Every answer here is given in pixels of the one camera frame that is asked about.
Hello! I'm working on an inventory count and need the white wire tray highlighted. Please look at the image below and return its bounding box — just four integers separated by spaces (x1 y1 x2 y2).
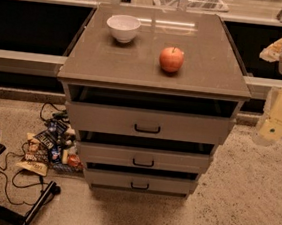
153 0 229 12

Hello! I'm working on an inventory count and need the grey middle drawer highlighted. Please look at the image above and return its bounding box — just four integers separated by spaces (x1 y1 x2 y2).
76 142 213 173

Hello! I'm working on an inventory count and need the grey bottom drawer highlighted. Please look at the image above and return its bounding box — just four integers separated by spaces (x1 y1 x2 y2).
83 169 198 195

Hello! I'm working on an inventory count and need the grey drawer cabinet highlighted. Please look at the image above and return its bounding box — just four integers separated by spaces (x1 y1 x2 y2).
45 0 260 205

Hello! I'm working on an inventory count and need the grey drawer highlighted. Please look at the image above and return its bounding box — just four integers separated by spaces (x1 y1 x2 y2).
83 169 198 195
65 101 235 145
76 142 213 173

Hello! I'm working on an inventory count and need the grey top drawer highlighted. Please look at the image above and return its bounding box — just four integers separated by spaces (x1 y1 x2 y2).
65 101 235 145

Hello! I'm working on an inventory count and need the black cable on floor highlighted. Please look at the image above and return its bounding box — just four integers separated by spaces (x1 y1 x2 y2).
0 97 65 210

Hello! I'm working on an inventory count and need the white ceramic bowl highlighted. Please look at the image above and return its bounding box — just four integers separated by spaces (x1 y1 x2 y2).
106 15 141 43

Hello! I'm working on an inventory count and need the pile of snack packages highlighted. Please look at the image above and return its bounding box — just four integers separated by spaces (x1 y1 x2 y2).
17 110 83 177

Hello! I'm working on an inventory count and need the red apple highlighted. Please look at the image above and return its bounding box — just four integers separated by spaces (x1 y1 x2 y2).
159 47 184 73

